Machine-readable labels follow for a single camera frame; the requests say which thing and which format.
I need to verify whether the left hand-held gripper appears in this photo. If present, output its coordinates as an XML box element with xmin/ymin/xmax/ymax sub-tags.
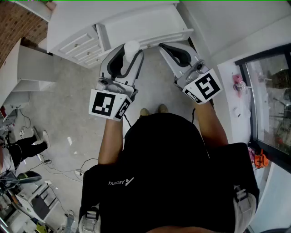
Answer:
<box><xmin>88</xmin><ymin>44</ymin><xmax>144</xmax><ymax>122</ymax></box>

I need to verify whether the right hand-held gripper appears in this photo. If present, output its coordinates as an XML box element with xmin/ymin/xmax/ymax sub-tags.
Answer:
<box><xmin>158</xmin><ymin>42</ymin><xmax>223</xmax><ymax>105</ymax></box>

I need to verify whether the white round object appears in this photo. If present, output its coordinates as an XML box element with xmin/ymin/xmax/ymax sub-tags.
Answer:
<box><xmin>124</xmin><ymin>40</ymin><xmax>140</xmax><ymax>64</ymax></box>

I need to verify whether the person's left forearm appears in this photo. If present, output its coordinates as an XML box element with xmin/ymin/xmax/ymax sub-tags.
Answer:
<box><xmin>97</xmin><ymin>117</ymin><xmax>128</xmax><ymax>166</ymax></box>

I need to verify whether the person's right forearm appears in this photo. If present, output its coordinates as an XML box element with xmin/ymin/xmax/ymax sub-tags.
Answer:
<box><xmin>195</xmin><ymin>100</ymin><xmax>229</xmax><ymax>146</ymax></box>

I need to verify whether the white dresser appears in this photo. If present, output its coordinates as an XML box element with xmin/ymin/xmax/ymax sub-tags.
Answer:
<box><xmin>46</xmin><ymin>0</ymin><xmax>194</xmax><ymax>69</ymax></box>

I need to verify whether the clear glass cup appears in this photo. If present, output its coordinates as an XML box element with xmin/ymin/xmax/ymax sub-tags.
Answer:
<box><xmin>235</xmin><ymin>81</ymin><xmax>248</xmax><ymax>96</ymax></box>

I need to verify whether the white shelf unit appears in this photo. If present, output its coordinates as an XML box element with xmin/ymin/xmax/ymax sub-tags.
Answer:
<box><xmin>0</xmin><ymin>38</ymin><xmax>58</xmax><ymax>109</ymax></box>

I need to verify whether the black framed window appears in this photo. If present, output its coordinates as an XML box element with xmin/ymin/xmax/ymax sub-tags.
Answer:
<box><xmin>235</xmin><ymin>43</ymin><xmax>291</xmax><ymax>170</ymax></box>

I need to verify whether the person's black shirt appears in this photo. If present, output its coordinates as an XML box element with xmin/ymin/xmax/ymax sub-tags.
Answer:
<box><xmin>78</xmin><ymin>112</ymin><xmax>260</xmax><ymax>233</ymax></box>

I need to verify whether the orange tool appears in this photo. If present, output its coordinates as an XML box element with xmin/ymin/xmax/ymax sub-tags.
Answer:
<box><xmin>253</xmin><ymin>149</ymin><xmax>267</xmax><ymax>170</ymax></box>

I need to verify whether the black router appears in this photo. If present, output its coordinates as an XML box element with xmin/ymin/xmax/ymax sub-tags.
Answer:
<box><xmin>31</xmin><ymin>183</ymin><xmax>58</xmax><ymax>220</ymax></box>

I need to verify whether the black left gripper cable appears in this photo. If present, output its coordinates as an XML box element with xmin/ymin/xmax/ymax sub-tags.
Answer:
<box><xmin>123</xmin><ymin>114</ymin><xmax>133</xmax><ymax>128</ymax></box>

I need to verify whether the grey left shoulder strap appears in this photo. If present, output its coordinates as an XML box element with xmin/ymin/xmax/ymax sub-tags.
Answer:
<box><xmin>79</xmin><ymin>202</ymin><xmax>102</xmax><ymax>233</ymax></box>

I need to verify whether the grey shoulder strap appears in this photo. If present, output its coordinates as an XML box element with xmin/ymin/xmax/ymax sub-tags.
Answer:
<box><xmin>79</xmin><ymin>202</ymin><xmax>102</xmax><ymax>233</ymax></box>
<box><xmin>233</xmin><ymin>185</ymin><xmax>258</xmax><ymax>233</ymax></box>

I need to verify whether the grey right shoulder strap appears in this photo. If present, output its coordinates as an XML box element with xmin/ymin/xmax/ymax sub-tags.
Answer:
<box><xmin>233</xmin><ymin>185</ymin><xmax>258</xmax><ymax>233</ymax></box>

